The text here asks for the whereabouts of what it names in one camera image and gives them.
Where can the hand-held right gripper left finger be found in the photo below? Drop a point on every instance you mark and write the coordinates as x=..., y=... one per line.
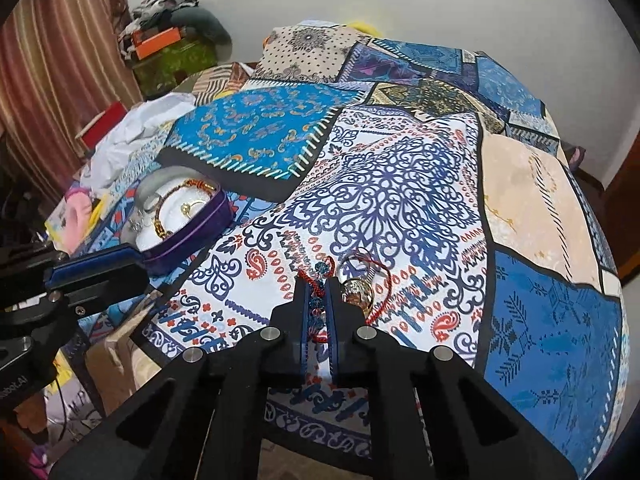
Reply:
x=302, y=320

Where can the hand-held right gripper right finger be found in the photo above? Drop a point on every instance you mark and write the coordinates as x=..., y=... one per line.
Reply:
x=334, y=320

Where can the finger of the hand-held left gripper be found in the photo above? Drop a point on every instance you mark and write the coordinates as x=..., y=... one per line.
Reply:
x=95, y=264
x=110, y=287

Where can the purple heart-shaped tin box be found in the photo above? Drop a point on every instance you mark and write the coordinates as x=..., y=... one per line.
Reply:
x=200, y=232

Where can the pink cloth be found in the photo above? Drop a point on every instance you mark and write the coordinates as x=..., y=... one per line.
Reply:
x=77, y=217

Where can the red box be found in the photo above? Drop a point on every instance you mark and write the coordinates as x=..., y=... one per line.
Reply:
x=105, y=127

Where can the white cloth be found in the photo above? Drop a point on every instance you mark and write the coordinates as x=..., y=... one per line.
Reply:
x=135, y=130

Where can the blue patchwork blanket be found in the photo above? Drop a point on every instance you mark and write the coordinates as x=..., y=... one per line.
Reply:
x=400, y=185

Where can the striped brown curtain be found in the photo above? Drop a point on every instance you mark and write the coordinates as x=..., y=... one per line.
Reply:
x=60, y=60

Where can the green patterned cloth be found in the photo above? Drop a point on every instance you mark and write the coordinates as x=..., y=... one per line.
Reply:
x=175, y=67

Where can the brown striped cloth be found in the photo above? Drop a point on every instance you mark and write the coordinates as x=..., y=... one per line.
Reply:
x=220, y=82

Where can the orange box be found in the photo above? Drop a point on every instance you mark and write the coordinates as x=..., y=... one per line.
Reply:
x=157, y=42

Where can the pile of clothes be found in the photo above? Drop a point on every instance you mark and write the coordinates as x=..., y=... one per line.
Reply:
x=200, y=17

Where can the dark bag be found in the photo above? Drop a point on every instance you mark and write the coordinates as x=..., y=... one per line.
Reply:
x=576, y=156

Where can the yellow plastic rim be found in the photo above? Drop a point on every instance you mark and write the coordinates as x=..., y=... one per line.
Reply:
x=360, y=27

